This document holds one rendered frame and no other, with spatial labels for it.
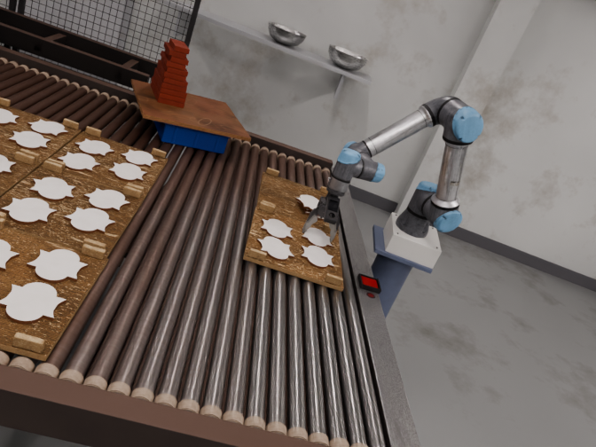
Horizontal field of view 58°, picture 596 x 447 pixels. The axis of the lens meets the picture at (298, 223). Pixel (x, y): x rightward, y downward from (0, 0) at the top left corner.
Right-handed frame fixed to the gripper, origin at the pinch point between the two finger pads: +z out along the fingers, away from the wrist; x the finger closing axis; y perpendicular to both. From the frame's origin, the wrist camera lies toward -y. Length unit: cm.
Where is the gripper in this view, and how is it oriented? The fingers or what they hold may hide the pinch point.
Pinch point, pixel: (317, 237)
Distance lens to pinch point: 205.8
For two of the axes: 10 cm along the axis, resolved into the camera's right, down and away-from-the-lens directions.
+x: -9.4, -3.2, -1.2
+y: 0.1, -4.0, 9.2
